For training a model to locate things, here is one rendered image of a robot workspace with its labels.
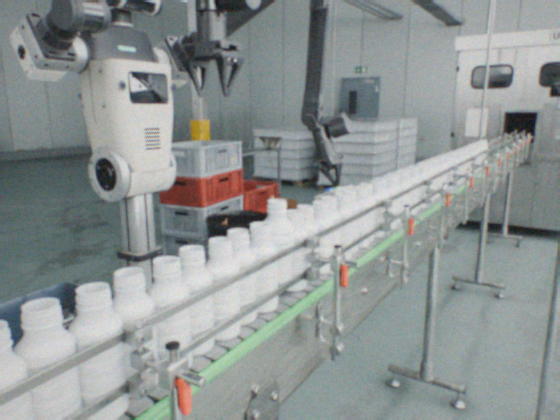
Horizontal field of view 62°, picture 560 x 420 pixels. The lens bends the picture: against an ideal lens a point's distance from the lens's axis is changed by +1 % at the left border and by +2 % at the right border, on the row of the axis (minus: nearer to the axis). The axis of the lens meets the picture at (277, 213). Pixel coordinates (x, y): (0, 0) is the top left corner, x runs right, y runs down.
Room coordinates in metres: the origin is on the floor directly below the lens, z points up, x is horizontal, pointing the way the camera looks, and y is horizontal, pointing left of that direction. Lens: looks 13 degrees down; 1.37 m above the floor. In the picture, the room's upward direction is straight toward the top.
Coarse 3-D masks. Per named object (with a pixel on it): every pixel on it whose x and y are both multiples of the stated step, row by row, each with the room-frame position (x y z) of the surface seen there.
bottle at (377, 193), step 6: (378, 186) 1.30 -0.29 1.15; (372, 192) 1.30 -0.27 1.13; (378, 192) 1.30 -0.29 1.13; (378, 198) 1.29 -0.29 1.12; (384, 198) 1.30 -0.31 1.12; (378, 210) 1.29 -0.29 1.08; (384, 210) 1.30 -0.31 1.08; (378, 216) 1.29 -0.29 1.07; (378, 222) 1.29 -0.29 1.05; (384, 222) 1.31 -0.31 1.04; (378, 234) 1.29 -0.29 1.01
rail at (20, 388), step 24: (408, 192) 1.48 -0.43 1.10; (360, 216) 1.13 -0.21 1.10; (360, 240) 1.14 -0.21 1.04; (264, 264) 0.76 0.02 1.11; (216, 288) 0.65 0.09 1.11; (288, 288) 0.83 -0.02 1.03; (168, 312) 0.56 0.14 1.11; (240, 312) 0.70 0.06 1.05; (120, 336) 0.50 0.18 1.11; (72, 360) 0.44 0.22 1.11; (24, 384) 0.40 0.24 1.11; (96, 408) 0.46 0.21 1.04
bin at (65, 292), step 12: (48, 288) 1.04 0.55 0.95; (60, 288) 1.07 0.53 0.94; (72, 288) 1.07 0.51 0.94; (12, 300) 0.97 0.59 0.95; (24, 300) 0.99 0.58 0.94; (60, 300) 1.07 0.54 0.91; (72, 300) 1.08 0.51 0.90; (0, 312) 0.95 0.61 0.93; (12, 312) 0.97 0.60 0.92; (72, 312) 1.08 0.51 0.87; (12, 324) 0.97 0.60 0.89; (12, 336) 0.96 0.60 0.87
